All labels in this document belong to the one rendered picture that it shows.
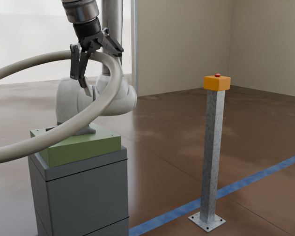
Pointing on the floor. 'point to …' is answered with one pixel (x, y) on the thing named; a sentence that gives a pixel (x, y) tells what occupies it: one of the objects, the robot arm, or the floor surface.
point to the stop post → (211, 152)
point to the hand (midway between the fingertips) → (104, 82)
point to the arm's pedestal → (81, 195)
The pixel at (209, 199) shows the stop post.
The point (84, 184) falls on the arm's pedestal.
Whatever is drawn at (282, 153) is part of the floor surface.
